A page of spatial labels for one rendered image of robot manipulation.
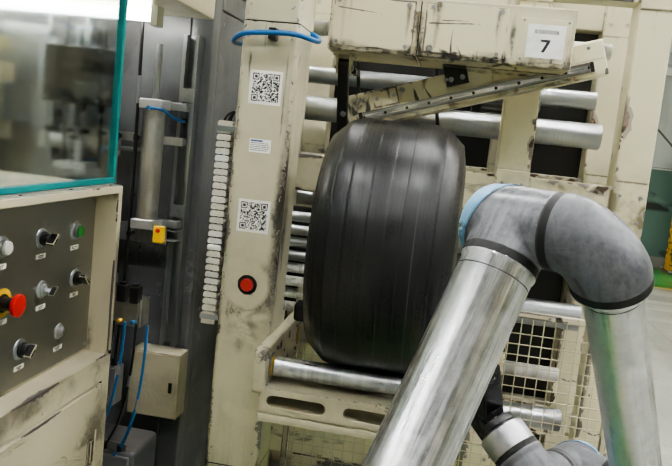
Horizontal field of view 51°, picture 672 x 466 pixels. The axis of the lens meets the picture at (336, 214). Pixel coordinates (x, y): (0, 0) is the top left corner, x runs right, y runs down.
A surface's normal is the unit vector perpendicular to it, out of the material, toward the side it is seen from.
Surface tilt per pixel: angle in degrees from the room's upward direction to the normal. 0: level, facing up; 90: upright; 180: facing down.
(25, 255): 90
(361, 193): 63
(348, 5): 90
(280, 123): 90
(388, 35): 90
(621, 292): 107
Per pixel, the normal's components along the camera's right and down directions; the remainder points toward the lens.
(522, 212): -0.57, -0.44
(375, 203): -0.11, -0.31
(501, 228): -0.30, -0.44
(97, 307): -0.16, 0.09
